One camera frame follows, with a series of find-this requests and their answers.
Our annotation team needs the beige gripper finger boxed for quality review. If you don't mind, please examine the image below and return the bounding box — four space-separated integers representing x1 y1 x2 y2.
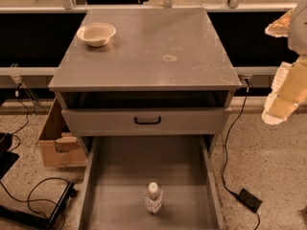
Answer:
262 60 307 125
265 10 294 37

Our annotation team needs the clear plastic water bottle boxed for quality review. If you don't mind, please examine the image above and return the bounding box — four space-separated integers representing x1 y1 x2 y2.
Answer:
144 182 163 214

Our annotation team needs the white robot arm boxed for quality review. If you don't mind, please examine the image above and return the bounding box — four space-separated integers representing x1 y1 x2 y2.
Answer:
262 0 307 125

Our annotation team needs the grey drawer cabinet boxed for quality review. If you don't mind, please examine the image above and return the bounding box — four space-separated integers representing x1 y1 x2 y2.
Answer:
49 7 240 151

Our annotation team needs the open grey drawer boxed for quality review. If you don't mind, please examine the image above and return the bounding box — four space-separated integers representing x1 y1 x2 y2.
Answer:
76 136 224 230

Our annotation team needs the black power adapter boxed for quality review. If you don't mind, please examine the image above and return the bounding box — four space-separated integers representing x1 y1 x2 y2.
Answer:
237 189 262 213

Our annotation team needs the cardboard box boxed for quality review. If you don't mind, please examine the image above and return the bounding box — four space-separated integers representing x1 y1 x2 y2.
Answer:
38 100 87 168

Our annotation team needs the black metal stand base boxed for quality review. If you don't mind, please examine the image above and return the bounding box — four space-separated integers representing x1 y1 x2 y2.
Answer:
0 181 77 230

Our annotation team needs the black power cable right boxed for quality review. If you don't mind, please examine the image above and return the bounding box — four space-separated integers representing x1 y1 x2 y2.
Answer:
222 77 253 196

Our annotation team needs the closed drawer with black handle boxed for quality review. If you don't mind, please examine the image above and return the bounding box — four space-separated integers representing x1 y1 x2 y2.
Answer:
61 108 230 136

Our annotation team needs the black cable on floor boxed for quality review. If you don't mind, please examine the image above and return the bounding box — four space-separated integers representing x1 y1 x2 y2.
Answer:
0 176 71 230

